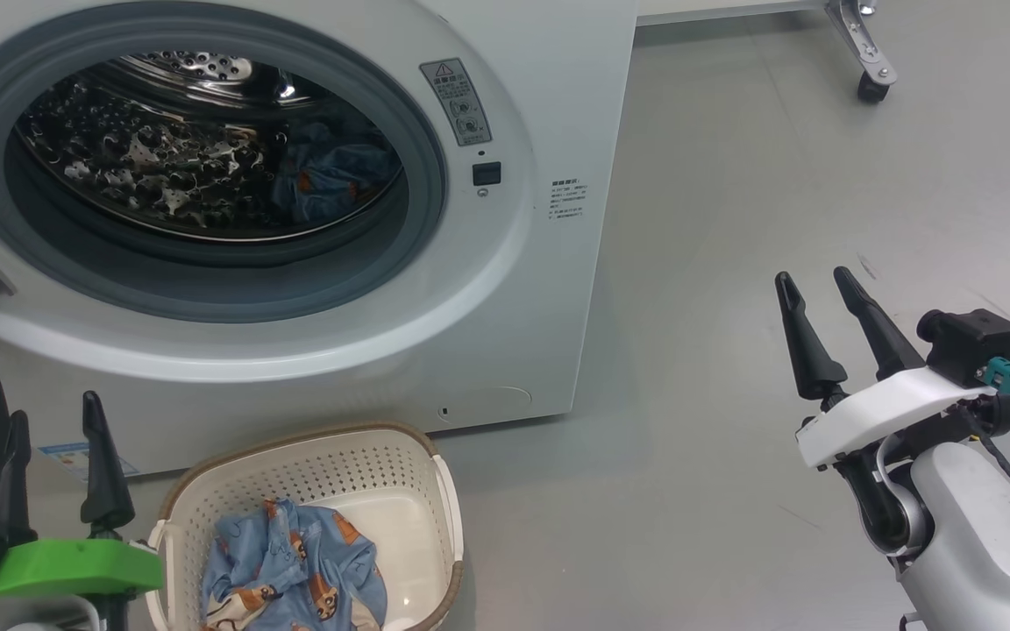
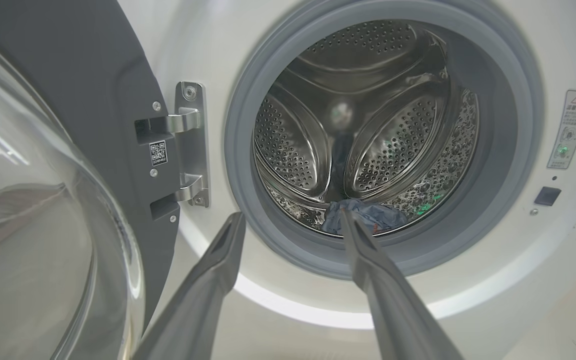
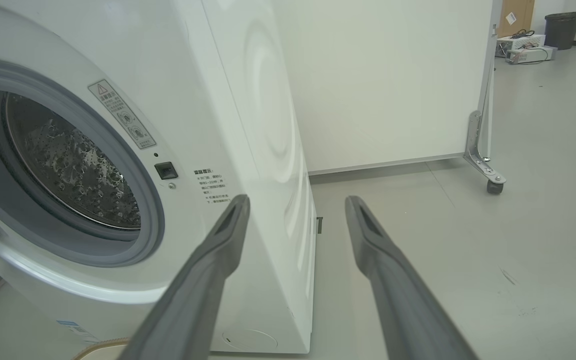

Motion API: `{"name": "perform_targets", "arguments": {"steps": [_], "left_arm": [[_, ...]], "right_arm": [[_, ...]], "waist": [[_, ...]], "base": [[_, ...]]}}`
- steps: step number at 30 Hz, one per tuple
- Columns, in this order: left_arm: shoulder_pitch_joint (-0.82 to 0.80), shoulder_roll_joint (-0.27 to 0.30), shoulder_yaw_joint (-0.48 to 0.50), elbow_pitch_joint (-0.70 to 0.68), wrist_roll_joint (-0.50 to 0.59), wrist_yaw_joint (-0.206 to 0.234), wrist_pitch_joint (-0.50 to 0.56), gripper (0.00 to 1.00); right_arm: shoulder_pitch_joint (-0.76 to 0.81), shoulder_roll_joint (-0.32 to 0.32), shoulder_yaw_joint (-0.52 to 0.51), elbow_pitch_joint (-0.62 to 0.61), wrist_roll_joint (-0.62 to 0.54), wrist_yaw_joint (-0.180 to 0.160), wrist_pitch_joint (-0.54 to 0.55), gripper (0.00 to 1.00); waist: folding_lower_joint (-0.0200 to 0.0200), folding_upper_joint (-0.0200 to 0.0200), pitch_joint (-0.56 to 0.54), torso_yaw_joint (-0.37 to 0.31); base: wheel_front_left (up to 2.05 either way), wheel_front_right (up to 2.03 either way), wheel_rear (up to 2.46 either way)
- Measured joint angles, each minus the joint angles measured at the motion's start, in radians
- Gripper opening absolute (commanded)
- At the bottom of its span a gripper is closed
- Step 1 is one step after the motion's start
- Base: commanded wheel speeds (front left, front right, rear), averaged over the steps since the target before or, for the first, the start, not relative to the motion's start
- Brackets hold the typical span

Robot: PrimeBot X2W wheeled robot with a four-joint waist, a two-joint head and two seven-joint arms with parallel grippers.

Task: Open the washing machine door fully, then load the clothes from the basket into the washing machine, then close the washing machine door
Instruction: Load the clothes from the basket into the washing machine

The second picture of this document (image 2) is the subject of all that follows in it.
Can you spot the blue bear print garment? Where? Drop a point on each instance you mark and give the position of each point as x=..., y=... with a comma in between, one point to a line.
x=383, y=216

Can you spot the black door latch socket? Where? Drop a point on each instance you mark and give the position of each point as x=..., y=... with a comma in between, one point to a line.
x=547, y=196

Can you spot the white Hisense washing machine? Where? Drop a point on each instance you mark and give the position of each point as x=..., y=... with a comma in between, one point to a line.
x=543, y=280

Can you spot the white QR code sticker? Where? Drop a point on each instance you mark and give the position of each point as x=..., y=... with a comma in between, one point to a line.
x=158, y=152

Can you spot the silver metal door hinge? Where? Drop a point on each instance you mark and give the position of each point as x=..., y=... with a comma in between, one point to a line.
x=193, y=145

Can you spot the round dark glass washer door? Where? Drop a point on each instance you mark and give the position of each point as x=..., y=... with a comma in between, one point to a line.
x=43, y=200

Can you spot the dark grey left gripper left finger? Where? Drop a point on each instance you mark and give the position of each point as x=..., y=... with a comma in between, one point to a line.
x=198, y=295

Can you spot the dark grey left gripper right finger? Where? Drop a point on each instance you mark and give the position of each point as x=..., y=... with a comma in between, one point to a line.
x=398, y=310

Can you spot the stainless steel washing machine drum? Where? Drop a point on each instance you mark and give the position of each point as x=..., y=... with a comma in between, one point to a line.
x=393, y=145

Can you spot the grey warning sticker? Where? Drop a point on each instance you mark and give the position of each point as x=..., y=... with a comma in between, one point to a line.
x=569, y=130

